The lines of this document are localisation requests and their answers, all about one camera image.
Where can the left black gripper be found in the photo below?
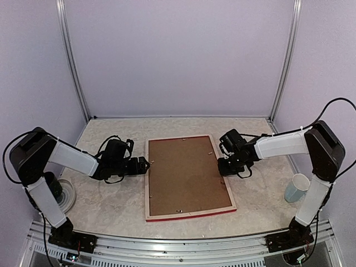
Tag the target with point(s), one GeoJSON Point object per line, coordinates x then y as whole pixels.
{"type": "Point", "coordinates": [142, 169]}

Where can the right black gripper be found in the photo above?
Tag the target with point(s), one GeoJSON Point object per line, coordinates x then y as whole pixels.
{"type": "Point", "coordinates": [223, 170]}

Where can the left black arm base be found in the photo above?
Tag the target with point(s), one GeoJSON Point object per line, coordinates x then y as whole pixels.
{"type": "Point", "coordinates": [65, 237]}

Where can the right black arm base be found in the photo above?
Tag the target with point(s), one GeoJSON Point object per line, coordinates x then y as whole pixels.
{"type": "Point", "coordinates": [295, 236]}

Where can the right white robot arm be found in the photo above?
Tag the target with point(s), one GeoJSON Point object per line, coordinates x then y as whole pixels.
{"type": "Point", "coordinates": [317, 143]}

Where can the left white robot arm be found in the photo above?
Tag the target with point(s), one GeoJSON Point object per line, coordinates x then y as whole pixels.
{"type": "Point", "coordinates": [31, 152]}

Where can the light blue paper cup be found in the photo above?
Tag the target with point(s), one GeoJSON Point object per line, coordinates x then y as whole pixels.
{"type": "Point", "coordinates": [296, 188]}

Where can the white plate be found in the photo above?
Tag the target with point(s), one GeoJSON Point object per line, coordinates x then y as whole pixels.
{"type": "Point", "coordinates": [67, 198]}

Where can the black cup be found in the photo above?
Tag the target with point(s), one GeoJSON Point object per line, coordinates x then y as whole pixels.
{"type": "Point", "coordinates": [54, 186]}

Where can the right aluminium corner post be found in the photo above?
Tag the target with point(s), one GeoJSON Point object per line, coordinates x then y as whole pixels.
{"type": "Point", "coordinates": [287, 59]}

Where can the aluminium corner post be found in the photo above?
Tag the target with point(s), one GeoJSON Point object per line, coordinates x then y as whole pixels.
{"type": "Point", "coordinates": [287, 59]}
{"type": "Point", "coordinates": [61, 12]}

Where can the aluminium front rail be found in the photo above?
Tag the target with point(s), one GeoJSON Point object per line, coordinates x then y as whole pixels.
{"type": "Point", "coordinates": [243, 250]}

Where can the left aluminium corner post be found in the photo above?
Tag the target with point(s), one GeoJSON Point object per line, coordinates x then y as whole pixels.
{"type": "Point", "coordinates": [61, 12]}

